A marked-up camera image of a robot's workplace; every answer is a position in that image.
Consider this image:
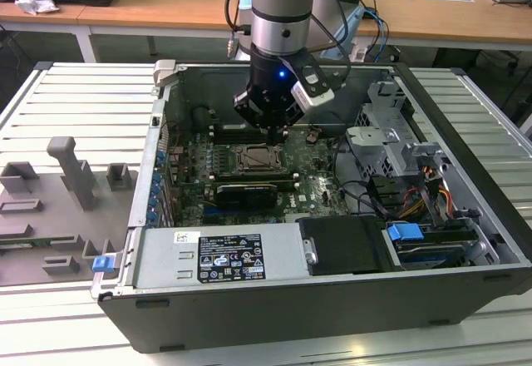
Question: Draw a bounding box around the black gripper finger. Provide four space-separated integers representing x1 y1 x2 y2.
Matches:
233 89 274 145
273 110 308 145

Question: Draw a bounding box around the metal wire locking lever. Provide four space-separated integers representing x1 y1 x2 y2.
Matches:
240 168 290 176
234 141 280 151

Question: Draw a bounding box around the CPU socket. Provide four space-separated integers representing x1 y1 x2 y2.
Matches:
232 141 292 176

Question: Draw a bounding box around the green motherboard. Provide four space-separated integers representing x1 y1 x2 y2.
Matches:
165 126 362 228

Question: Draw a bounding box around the grey metal drive cage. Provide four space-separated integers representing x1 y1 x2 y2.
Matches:
344 81 450 180

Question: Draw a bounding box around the black graphics card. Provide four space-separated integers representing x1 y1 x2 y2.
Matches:
215 181 278 210

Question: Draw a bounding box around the wooden desk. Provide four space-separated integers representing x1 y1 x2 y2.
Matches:
0 0 532 45

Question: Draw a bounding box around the black plastic shroud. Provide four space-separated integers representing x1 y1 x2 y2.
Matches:
298 215 394 278

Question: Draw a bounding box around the hard disk in blue carrier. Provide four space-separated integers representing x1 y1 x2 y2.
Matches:
385 222 470 270

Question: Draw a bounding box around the silver power supply unit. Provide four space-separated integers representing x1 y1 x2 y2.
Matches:
132 222 313 290

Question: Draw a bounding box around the black and grey PC case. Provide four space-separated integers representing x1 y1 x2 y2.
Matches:
91 58 532 353

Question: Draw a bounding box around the blue case latch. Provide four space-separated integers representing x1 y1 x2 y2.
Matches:
91 255 116 275

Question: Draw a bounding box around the grey parts rack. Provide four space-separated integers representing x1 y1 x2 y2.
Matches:
0 136 140 288

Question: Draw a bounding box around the crumpled white paper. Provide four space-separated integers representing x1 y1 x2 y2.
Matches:
14 0 59 16

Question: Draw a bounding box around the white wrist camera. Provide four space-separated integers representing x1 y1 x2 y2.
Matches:
290 56 336 113

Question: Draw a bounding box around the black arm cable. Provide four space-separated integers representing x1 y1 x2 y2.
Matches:
223 0 253 37

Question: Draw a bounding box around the grey case handle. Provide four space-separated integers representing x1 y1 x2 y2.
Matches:
152 58 180 89

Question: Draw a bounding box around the blue cable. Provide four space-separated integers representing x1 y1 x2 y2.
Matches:
365 6 390 66

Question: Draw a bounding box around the orange yellow wire bundle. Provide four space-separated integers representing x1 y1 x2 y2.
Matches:
398 166 454 217

